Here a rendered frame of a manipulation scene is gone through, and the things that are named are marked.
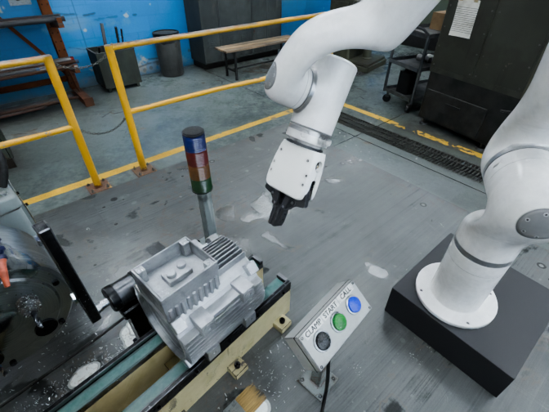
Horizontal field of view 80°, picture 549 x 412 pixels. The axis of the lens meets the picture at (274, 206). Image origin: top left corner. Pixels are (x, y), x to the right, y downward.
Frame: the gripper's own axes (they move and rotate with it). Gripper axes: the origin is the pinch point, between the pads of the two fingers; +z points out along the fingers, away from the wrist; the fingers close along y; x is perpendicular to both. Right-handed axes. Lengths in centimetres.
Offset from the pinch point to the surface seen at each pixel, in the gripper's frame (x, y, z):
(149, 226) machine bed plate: -13, 60, 34
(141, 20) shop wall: -208, 481, -80
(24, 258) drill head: 33.2, 29.2, 22.6
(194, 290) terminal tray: 15.7, 0.8, 15.1
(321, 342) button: 4.7, -20.6, 13.9
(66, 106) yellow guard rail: -40, 226, 25
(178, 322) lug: 18.8, -0.9, 19.9
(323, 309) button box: 1.3, -17.4, 10.4
